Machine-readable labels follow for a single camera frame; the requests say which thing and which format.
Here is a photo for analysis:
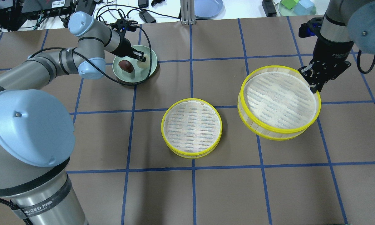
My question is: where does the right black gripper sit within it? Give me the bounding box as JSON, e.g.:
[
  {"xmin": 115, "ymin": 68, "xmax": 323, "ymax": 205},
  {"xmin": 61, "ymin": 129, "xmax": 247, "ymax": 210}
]
[{"xmin": 299, "ymin": 37, "xmax": 352, "ymax": 94}]

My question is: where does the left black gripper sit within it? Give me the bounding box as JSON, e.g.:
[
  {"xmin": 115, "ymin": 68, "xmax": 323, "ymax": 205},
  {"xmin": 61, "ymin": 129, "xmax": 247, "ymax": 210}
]
[{"xmin": 120, "ymin": 40, "xmax": 148, "ymax": 68}]

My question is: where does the white bun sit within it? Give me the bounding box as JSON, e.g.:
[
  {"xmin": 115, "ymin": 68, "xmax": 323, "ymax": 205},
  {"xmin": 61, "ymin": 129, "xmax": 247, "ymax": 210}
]
[{"xmin": 136, "ymin": 54, "xmax": 151, "ymax": 69}]

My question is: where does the dark red bun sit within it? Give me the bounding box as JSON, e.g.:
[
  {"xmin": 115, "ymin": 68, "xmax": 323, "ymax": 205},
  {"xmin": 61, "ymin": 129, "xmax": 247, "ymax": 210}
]
[{"xmin": 118, "ymin": 60, "xmax": 134, "ymax": 73}]

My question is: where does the yellow steamer layer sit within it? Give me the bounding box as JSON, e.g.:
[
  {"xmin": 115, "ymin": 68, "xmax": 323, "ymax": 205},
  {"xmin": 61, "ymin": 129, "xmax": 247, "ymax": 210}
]
[
  {"xmin": 237, "ymin": 65, "xmax": 321, "ymax": 141},
  {"xmin": 161, "ymin": 98, "xmax": 223, "ymax": 159}
]

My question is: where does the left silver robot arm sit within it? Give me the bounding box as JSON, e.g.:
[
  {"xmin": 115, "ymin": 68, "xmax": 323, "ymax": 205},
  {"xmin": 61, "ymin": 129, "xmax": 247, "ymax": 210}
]
[{"xmin": 0, "ymin": 12, "xmax": 151, "ymax": 225}]

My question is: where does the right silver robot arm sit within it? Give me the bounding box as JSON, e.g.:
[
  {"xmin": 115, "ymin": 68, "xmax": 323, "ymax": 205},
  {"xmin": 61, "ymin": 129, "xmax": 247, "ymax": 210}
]
[{"xmin": 299, "ymin": 0, "xmax": 375, "ymax": 93}]

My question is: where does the light green plate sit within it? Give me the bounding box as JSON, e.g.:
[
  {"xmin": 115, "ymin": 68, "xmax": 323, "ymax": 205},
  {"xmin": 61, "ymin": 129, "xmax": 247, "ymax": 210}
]
[{"xmin": 112, "ymin": 45, "xmax": 158, "ymax": 84}]

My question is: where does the black power adapter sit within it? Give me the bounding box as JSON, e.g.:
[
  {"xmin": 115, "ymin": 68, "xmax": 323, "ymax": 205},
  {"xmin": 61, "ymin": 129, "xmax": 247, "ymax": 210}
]
[{"xmin": 138, "ymin": 11, "xmax": 156, "ymax": 24}]

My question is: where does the green plate with blocks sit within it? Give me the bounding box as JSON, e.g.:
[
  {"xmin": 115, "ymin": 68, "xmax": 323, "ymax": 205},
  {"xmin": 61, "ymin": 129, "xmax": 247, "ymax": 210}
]
[{"xmin": 278, "ymin": 0, "xmax": 316, "ymax": 17}]

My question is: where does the blue plate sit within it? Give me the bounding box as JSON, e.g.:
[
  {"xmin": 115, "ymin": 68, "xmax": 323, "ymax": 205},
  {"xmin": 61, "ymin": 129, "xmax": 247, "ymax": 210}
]
[{"xmin": 194, "ymin": 0, "xmax": 224, "ymax": 19}]

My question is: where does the aluminium frame post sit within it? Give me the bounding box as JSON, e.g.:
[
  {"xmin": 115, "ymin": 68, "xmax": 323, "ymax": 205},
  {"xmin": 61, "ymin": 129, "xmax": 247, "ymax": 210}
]
[{"xmin": 180, "ymin": 0, "xmax": 196, "ymax": 25}]

